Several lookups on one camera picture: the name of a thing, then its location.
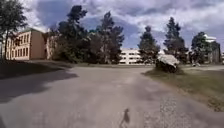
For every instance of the white long building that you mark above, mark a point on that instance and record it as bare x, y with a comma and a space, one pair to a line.
130, 56

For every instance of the grey asphalt road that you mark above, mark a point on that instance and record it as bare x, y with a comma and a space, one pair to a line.
96, 96

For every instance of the cluster of dark pine trees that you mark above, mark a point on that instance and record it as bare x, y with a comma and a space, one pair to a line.
83, 40

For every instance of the large grey boulder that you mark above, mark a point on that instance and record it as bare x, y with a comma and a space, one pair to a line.
167, 62

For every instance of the tall dark pine tree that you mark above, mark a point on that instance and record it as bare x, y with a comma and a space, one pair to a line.
174, 38

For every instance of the yellow building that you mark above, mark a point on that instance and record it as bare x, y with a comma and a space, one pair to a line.
28, 45

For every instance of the shaded grass patch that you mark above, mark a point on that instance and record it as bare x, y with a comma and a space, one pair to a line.
23, 68

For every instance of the small dark tree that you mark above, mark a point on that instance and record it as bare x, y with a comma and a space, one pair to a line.
200, 46

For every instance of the leafy tree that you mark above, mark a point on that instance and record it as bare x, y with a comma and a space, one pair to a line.
10, 20

